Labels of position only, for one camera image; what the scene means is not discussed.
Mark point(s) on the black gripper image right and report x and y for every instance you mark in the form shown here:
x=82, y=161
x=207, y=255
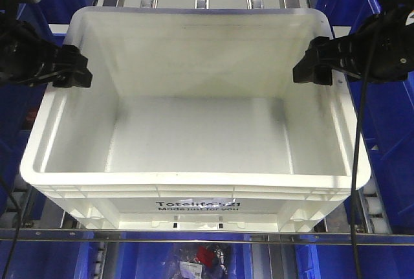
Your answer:
x=381, y=50

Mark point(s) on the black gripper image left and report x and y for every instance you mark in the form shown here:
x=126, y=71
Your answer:
x=28, y=59

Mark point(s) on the white plastic tote bin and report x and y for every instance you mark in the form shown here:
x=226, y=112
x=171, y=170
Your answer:
x=193, y=122

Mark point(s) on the blue bin left shelf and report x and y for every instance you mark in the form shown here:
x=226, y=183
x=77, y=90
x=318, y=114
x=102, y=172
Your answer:
x=17, y=101

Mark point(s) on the blue bin shelf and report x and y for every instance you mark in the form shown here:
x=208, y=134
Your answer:
x=17, y=101
x=388, y=133

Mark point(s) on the blue bin right shelf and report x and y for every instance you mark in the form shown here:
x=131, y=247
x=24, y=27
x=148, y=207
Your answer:
x=388, y=133

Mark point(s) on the blue bin lower centre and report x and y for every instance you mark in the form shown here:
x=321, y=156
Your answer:
x=152, y=260

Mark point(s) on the bagged parts in lower bin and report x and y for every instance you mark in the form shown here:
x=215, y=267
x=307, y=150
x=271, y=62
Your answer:
x=200, y=260

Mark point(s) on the left side white rollers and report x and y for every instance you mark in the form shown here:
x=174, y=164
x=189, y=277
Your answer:
x=16, y=196

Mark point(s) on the white rollers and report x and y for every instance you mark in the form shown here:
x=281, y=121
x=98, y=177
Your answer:
x=16, y=196
x=373, y=209

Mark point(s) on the right side white rollers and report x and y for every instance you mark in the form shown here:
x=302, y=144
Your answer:
x=373, y=209

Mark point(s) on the metal shelf front rail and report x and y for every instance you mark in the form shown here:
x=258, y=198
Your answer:
x=130, y=236

